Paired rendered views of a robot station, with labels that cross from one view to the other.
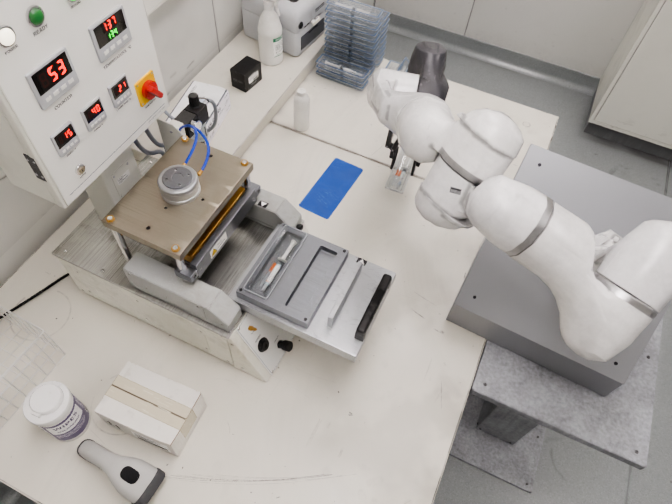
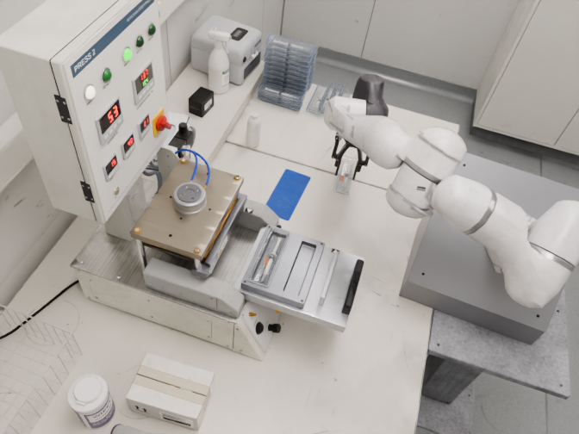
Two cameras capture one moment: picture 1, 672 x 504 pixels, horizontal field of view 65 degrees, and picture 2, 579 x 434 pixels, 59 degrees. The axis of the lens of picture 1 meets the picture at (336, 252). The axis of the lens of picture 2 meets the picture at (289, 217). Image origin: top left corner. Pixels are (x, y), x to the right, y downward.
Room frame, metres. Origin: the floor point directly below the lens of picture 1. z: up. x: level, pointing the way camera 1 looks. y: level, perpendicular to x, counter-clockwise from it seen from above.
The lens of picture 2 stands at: (-0.15, 0.22, 2.08)
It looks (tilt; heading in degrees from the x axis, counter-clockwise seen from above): 50 degrees down; 350
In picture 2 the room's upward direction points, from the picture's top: 10 degrees clockwise
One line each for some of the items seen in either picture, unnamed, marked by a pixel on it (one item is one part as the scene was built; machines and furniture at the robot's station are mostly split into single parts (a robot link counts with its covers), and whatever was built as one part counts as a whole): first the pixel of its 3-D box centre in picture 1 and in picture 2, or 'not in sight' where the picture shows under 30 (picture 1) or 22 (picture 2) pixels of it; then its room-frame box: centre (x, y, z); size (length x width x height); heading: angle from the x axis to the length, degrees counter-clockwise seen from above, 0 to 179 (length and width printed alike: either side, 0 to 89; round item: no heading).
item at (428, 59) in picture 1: (427, 80); (370, 104); (1.05, -0.17, 1.16); 0.18 x 0.10 x 0.13; 175
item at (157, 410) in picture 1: (153, 408); (172, 391); (0.33, 0.36, 0.80); 0.19 x 0.13 x 0.09; 70
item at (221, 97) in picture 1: (197, 117); (165, 140); (1.20, 0.46, 0.83); 0.23 x 0.12 x 0.07; 170
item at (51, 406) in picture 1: (58, 411); (92, 402); (0.29, 0.54, 0.83); 0.09 x 0.09 x 0.15
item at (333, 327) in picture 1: (313, 284); (301, 272); (0.57, 0.04, 0.97); 0.30 x 0.22 x 0.08; 70
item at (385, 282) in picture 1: (373, 306); (353, 285); (0.53, -0.09, 0.99); 0.15 x 0.02 x 0.04; 160
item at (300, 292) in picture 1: (294, 272); (284, 264); (0.59, 0.08, 0.98); 0.20 x 0.17 x 0.03; 160
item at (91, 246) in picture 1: (183, 236); (181, 243); (0.69, 0.36, 0.93); 0.46 x 0.35 x 0.01; 70
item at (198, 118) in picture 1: (194, 126); (182, 150); (0.93, 0.37, 1.05); 0.15 x 0.05 x 0.15; 160
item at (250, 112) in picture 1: (242, 87); (196, 113); (1.43, 0.37, 0.77); 0.84 x 0.30 x 0.04; 160
